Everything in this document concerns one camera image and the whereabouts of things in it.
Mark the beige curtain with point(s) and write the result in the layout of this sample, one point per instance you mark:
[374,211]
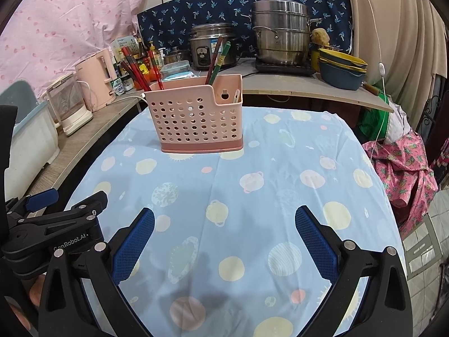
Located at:
[403,42]

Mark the glass kettle white base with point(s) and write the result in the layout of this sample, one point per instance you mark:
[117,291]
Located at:
[68,108]

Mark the steel rice cooker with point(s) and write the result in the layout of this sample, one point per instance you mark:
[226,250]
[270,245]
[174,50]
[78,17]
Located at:
[200,42]

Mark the pink electric kettle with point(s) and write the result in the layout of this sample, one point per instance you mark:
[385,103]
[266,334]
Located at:
[94,77]

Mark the yellow loofah sponge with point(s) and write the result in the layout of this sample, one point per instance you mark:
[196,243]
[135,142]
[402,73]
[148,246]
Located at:
[321,37]

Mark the blue packet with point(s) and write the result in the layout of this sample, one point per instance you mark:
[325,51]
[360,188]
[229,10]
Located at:
[179,76]

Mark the pink dotted sheet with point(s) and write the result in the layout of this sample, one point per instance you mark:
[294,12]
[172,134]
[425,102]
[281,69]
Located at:
[52,24]

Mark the white ceramic spoon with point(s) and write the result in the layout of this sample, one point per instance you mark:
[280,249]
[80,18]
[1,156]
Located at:
[236,95]

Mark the dark purple chopstick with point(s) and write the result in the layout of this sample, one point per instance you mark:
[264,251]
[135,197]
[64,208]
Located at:
[128,73]

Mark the dark iron chair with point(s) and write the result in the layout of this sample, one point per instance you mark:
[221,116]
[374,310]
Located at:
[430,112]

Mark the green chopstick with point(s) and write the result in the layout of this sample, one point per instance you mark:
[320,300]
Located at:
[225,52]
[219,66]

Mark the yellow label oil bottle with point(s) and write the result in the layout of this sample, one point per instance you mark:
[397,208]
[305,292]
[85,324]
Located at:
[153,58]

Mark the person's left hand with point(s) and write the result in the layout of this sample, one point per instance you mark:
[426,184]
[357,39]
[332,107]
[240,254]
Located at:
[35,293]

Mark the wooden shelf board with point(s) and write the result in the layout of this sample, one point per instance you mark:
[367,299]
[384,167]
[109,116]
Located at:
[298,87]

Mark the navy printed cloth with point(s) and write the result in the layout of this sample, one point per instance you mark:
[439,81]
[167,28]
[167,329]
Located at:
[175,17]

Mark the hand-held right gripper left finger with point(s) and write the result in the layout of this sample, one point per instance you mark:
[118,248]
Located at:
[135,242]

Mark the green cloth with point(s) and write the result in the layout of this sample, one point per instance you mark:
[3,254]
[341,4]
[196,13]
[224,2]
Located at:
[373,123]

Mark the small white jar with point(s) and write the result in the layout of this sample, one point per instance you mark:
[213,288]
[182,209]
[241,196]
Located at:
[119,86]

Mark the blue planet print tablecloth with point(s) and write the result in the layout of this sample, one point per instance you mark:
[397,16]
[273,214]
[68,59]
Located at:
[245,182]

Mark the yellow-rimmed blue bowl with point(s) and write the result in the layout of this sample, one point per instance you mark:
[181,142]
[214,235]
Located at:
[336,53]
[350,64]

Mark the glass container blue lid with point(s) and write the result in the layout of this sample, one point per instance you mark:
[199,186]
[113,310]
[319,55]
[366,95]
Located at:
[175,66]

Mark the blue plastic basin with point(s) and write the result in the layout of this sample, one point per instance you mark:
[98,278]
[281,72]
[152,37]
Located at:
[340,79]

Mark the small lidded steel pot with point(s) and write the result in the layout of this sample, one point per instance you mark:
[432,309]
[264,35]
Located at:
[173,57]

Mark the white storage box blue lid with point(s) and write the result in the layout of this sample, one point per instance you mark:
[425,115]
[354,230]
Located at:
[35,140]

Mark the pink pineapple print cloth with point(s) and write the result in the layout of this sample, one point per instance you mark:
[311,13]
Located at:
[403,168]

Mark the pink perforated utensil holder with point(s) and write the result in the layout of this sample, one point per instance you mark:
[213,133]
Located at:
[189,123]

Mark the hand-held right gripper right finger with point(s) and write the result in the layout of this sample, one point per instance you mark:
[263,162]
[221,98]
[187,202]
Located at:
[315,242]

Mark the grey metal frame chair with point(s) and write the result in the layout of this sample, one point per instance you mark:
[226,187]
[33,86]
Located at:
[429,230]

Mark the black induction cooker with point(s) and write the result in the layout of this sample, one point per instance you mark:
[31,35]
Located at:
[284,69]

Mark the maroon chopstick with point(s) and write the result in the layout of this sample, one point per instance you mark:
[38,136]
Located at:
[218,45]
[213,64]

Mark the wooden rolling pin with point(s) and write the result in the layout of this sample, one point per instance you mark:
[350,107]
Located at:
[371,89]

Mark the grey wooden side counter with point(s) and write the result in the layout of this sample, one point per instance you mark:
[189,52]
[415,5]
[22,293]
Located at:
[87,137]

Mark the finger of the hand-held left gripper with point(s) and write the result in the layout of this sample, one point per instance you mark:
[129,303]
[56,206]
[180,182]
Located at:
[80,209]
[42,198]

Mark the dark sauce bottle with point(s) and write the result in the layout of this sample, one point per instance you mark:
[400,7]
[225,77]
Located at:
[142,47]

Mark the stainless steel steamer pot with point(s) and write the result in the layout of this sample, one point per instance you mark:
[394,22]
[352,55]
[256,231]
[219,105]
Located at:
[280,42]

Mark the red tomato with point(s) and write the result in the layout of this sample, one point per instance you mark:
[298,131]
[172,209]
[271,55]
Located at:
[153,74]

